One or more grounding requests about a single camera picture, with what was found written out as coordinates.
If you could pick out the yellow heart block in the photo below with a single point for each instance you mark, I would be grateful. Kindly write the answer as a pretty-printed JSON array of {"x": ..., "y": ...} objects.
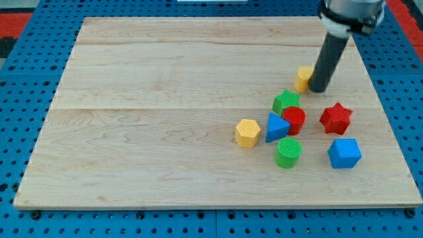
[{"x": 303, "y": 76}]

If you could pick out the yellow hexagon block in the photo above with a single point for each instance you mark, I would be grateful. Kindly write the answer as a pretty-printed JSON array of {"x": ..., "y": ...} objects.
[{"x": 247, "y": 133}]

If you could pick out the light wooden board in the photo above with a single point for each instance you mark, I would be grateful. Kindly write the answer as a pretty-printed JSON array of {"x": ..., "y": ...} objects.
[{"x": 145, "y": 112}]

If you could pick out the blue triangle block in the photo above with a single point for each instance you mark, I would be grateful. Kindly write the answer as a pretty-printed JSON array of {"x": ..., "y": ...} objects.
[{"x": 277, "y": 128}]

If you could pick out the green star block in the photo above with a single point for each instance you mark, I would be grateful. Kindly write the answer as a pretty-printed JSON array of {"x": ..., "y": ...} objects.
[{"x": 285, "y": 100}]

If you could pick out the green cylinder block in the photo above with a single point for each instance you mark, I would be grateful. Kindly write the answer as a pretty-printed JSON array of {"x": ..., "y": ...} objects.
[{"x": 288, "y": 152}]

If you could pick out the red cylinder block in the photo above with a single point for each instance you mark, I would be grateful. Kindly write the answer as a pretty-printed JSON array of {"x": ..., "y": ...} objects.
[{"x": 296, "y": 116}]

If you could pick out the red star block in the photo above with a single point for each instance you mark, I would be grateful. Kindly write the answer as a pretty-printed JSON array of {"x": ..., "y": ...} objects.
[{"x": 336, "y": 119}]

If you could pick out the blue hexagon block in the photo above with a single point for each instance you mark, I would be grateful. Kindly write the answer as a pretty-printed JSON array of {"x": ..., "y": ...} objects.
[{"x": 344, "y": 153}]

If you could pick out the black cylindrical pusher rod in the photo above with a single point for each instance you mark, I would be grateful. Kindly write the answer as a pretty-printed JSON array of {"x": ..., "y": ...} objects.
[{"x": 327, "y": 62}]

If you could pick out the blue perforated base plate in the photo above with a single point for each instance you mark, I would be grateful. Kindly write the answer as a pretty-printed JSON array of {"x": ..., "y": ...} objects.
[{"x": 31, "y": 74}]

